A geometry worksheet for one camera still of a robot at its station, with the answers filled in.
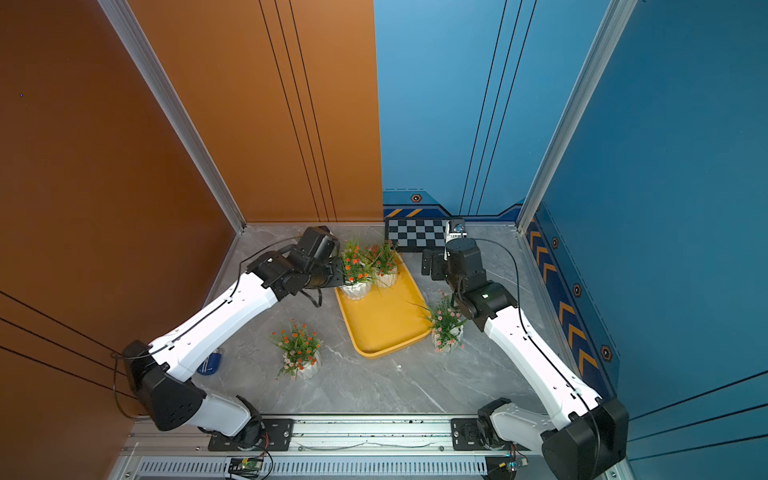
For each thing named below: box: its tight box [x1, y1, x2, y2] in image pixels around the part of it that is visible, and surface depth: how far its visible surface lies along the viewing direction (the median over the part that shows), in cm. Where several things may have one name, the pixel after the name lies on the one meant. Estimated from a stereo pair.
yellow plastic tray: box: [334, 251, 434, 360], surface depth 92 cm
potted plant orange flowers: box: [339, 240, 372, 301], surface depth 70 cm
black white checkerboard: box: [385, 217, 450, 253], surface depth 115 cm
